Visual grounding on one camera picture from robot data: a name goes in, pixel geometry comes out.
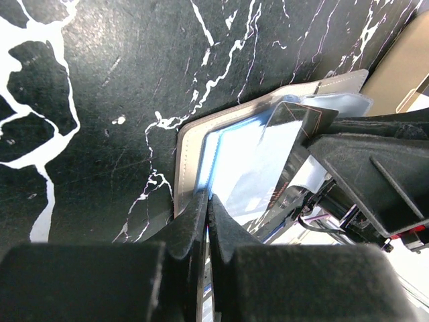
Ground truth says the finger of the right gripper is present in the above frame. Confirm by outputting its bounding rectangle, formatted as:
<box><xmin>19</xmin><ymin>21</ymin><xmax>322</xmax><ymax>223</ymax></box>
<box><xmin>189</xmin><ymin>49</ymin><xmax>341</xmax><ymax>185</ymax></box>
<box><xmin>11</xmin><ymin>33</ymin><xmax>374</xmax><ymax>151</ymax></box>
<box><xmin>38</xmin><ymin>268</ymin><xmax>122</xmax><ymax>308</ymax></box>
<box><xmin>304</xmin><ymin>110</ymin><xmax>428</xmax><ymax>237</ymax></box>

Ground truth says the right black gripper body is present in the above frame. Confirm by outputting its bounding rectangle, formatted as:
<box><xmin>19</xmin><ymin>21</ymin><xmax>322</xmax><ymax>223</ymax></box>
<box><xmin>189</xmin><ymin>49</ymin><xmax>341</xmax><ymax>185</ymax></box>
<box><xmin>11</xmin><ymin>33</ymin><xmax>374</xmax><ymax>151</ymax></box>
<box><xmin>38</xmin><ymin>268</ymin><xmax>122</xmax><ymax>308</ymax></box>
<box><xmin>294</xmin><ymin>179</ymin><xmax>428</xmax><ymax>254</ymax></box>

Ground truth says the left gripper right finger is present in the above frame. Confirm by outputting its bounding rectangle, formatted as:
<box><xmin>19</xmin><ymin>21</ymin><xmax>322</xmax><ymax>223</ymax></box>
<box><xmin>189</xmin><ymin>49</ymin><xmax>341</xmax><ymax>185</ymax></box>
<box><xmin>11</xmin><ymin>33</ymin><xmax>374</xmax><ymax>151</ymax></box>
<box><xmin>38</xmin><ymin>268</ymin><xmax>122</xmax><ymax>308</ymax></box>
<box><xmin>208</xmin><ymin>196</ymin><xmax>417</xmax><ymax>321</ymax></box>

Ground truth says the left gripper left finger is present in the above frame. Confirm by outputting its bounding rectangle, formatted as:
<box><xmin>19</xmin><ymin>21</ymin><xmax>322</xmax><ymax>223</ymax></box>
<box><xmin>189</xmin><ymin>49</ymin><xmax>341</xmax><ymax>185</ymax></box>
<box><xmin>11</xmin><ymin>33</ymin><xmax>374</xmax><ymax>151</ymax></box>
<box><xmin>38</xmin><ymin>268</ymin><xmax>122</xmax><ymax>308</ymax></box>
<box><xmin>1</xmin><ymin>191</ymin><xmax>208</xmax><ymax>321</ymax></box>

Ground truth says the grey card holder wallet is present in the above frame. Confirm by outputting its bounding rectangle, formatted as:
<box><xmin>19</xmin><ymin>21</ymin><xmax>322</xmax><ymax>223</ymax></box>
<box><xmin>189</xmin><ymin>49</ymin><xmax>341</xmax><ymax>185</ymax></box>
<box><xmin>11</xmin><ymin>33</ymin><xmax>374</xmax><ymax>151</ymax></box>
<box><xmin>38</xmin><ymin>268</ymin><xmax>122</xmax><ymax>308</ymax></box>
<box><xmin>174</xmin><ymin>69</ymin><xmax>369</xmax><ymax>217</ymax></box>

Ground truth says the oval wooden tray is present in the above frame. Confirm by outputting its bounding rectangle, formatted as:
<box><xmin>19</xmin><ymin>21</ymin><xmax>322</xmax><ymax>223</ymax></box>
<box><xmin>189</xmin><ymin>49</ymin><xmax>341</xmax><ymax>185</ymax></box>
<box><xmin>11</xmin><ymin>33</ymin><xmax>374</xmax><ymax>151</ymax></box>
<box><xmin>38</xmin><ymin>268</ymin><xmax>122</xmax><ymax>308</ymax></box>
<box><xmin>362</xmin><ymin>11</ymin><xmax>428</xmax><ymax>116</ymax></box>

